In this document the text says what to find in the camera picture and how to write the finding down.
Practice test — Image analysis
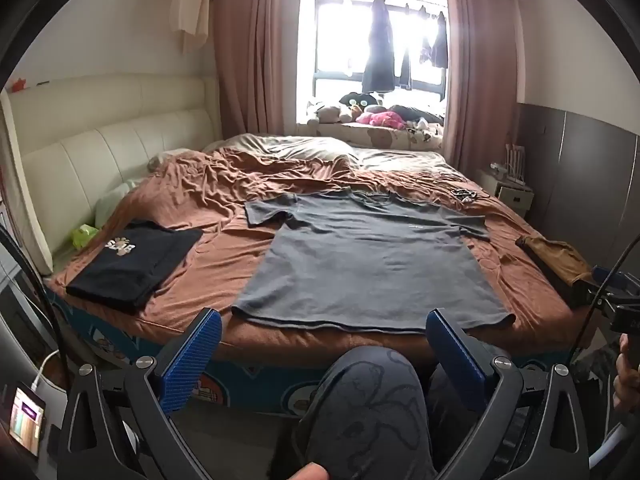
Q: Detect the printed window seat cushion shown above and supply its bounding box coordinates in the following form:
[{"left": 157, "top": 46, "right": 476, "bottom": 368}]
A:
[{"left": 297, "top": 122, "right": 446, "bottom": 151}]

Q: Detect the person's right hand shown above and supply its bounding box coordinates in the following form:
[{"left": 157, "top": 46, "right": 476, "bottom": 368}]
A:
[{"left": 612, "top": 332, "right": 640, "bottom": 416}]

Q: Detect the grey t-shirt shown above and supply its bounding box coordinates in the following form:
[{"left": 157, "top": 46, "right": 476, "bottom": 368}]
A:
[{"left": 231, "top": 191, "right": 517, "bottom": 335}]

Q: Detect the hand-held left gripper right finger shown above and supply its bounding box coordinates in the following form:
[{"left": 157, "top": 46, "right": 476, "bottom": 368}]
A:
[{"left": 425, "top": 308, "right": 591, "bottom": 480}]

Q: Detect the tan brown garment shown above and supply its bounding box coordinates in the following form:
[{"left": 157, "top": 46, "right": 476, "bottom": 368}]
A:
[{"left": 515, "top": 234, "right": 598, "bottom": 286}]

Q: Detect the brown blanket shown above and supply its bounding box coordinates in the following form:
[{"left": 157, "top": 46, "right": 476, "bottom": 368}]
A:
[{"left": 52, "top": 150, "right": 596, "bottom": 346}]

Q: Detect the green tissue pack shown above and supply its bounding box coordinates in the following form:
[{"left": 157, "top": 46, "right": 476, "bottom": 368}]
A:
[{"left": 70, "top": 225, "right": 100, "bottom": 250}]

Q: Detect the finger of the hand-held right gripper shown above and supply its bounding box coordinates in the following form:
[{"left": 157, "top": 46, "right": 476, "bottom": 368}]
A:
[
  {"left": 570, "top": 285, "right": 601, "bottom": 310},
  {"left": 592, "top": 269, "right": 630, "bottom": 288}
]

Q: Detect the window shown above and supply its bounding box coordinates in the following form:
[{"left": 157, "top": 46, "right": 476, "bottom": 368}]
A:
[{"left": 302, "top": 0, "right": 448, "bottom": 126}]

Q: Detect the black folded printed t-shirt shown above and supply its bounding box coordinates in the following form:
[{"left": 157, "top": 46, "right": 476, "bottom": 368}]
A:
[{"left": 66, "top": 220, "right": 205, "bottom": 316}]

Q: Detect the narrow dark hanging garment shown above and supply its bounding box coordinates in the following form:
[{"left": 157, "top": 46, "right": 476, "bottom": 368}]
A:
[{"left": 397, "top": 40, "right": 413, "bottom": 91}]

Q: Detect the person's left hand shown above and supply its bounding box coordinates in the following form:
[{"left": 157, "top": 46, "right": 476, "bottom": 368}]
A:
[{"left": 289, "top": 462, "right": 332, "bottom": 480}]

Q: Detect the black cable bundle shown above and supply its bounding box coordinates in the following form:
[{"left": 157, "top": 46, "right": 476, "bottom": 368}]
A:
[{"left": 425, "top": 172, "right": 493, "bottom": 206}]

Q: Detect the cream hanging cloth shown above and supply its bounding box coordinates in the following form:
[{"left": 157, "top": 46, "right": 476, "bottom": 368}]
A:
[{"left": 170, "top": 0, "right": 213, "bottom": 51}]

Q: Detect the short dark hanging garment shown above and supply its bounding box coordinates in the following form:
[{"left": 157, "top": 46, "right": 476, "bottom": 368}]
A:
[{"left": 417, "top": 7, "right": 451, "bottom": 68}]

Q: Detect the phone with lit screen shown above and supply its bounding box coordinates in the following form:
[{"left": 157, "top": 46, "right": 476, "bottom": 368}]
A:
[{"left": 9, "top": 385, "right": 47, "bottom": 458}]

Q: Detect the beige duvet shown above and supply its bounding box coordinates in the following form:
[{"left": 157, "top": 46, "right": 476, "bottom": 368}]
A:
[{"left": 202, "top": 132, "right": 471, "bottom": 181}]

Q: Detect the blue cartoon print bedsheet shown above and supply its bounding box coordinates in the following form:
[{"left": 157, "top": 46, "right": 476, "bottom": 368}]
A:
[{"left": 45, "top": 280, "right": 571, "bottom": 416}]

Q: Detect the cream padded headboard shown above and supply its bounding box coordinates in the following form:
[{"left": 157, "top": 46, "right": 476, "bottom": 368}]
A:
[{"left": 0, "top": 75, "right": 223, "bottom": 276}]

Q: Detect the pale pillow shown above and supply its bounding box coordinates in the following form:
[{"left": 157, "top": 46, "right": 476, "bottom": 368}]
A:
[{"left": 95, "top": 180, "right": 146, "bottom": 226}]

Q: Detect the pink curtain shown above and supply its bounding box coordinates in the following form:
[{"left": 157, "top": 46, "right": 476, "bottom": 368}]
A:
[
  {"left": 442, "top": 0, "right": 526, "bottom": 171},
  {"left": 210, "top": 0, "right": 306, "bottom": 136}
]

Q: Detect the pile of plush toys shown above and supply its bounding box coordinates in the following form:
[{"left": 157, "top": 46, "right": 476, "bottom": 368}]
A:
[{"left": 305, "top": 91, "right": 446, "bottom": 136}]

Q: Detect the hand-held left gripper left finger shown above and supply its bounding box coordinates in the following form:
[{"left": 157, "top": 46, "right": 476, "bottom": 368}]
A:
[{"left": 57, "top": 308, "right": 223, "bottom": 480}]

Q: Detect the white charging cable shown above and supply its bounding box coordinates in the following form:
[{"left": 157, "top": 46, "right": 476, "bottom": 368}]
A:
[{"left": 30, "top": 350, "right": 63, "bottom": 393}]

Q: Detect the white bedside cabinet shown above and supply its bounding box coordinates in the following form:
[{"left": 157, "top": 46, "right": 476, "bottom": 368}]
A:
[{"left": 475, "top": 167, "right": 535, "bottom": 218}]

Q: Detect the dark grey wardrobe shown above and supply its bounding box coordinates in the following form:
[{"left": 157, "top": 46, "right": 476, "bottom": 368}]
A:
[{"left": 517, "top": 102, "right": 640, "bottom": 271}]

